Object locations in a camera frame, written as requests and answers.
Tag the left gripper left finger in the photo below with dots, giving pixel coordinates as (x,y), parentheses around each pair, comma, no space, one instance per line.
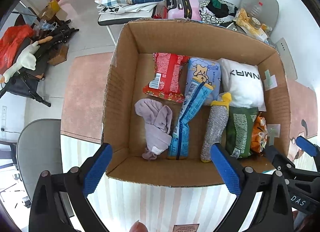
(48,212)

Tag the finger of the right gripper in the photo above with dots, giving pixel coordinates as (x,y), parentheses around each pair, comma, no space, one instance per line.
(302,185)
(310,148)

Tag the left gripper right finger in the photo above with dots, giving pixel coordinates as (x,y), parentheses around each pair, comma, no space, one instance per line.
(274,211)

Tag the orange snack packet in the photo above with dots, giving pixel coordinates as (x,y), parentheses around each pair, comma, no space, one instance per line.
(259,135)

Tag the green snack packet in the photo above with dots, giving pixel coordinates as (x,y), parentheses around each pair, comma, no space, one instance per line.
(239,131)

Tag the white cloth with lettering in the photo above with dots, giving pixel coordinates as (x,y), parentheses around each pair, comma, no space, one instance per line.
(243,82)

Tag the yellow silver mesh scrubber pack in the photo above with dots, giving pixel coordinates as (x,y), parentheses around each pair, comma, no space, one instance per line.
(217,121)

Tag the long blue snack wrapper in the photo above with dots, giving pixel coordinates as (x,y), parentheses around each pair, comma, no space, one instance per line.
(194,99)

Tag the lilac towel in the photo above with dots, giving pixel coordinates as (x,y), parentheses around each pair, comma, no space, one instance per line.
(157,122)

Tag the light blue tissue pack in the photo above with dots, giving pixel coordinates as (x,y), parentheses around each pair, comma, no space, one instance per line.
(207,71)

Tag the red snack packet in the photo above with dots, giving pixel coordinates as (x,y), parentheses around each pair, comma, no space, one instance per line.
(165,84)

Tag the striped mat with cat print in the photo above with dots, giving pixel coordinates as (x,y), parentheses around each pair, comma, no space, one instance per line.
(118,203)

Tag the brown label tag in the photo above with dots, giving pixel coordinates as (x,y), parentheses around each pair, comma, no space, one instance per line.
(185,227)

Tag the black tripod pile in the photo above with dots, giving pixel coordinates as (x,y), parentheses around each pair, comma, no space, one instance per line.
(25,82)

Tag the yellow plastic bag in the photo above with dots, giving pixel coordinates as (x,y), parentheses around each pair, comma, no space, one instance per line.
(251,25)

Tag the cardboard box with blue print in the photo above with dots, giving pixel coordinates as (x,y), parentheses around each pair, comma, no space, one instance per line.
(132,68)

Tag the white goose plush toy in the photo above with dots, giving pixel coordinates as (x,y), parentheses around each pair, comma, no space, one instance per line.
(26,59)

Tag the small brown cardboard box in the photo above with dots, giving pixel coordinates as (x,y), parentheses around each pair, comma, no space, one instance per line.
(58,55)

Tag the clear plastic bottle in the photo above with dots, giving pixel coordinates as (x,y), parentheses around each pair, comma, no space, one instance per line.
(254,9)

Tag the black white patterned bag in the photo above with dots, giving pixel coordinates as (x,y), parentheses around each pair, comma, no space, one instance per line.
(217,12)

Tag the red plastic bag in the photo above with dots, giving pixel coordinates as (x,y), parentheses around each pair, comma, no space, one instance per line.
(10,43)

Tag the yellow cardboard box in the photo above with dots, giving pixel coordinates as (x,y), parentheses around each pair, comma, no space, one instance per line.
(50,10)

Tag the pink suitcase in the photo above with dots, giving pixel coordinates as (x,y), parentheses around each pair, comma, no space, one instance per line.
(183,9)

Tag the grey chair by wall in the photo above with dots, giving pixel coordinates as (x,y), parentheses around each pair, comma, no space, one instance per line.
(265,11)

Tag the folding cot frame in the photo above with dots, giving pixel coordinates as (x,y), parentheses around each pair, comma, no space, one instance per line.
(106,20)

